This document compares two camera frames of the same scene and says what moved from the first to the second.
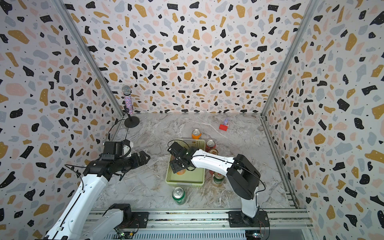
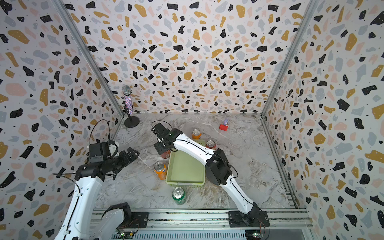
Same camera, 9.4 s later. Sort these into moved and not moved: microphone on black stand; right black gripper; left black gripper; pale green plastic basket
Moved: right black gripper; left black gripper
Not moved: pale green plastic basket; microphone on black stand
